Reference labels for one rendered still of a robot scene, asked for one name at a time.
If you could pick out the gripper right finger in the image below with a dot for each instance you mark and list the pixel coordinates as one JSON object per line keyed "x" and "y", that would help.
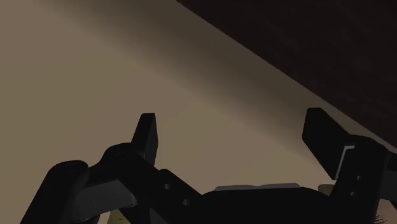
{"x": 353, "y": 164}

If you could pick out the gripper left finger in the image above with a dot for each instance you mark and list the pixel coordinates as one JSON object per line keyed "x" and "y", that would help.
{"x": 130, "y": 173}

